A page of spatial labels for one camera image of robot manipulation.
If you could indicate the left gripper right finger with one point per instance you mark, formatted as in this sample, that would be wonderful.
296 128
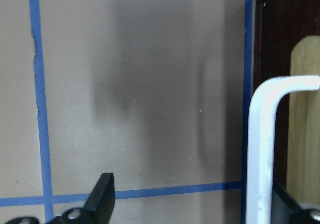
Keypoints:
286 210

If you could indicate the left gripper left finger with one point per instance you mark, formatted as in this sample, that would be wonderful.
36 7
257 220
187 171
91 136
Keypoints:
99 207

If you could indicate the light wooden drawer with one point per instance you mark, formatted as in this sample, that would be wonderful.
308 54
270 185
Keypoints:
303 162

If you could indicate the white drawer handle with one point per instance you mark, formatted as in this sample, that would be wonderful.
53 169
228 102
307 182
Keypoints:
261 141

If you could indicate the dark wooden drawer cabinet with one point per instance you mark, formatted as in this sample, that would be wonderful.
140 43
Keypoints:
279 26

